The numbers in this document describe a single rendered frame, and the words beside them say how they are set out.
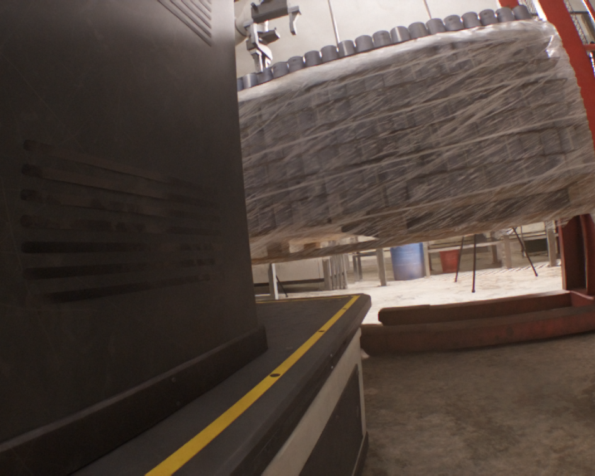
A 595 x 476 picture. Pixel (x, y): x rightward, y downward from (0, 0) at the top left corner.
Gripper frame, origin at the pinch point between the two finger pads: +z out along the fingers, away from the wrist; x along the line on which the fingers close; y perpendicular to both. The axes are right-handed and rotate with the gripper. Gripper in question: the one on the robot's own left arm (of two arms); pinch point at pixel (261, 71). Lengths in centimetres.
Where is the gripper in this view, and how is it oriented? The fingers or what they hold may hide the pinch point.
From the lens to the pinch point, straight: 143.9
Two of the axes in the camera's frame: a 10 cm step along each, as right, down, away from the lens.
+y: -9.1, 1.5, 3.9
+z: 1.4, 9.9, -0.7
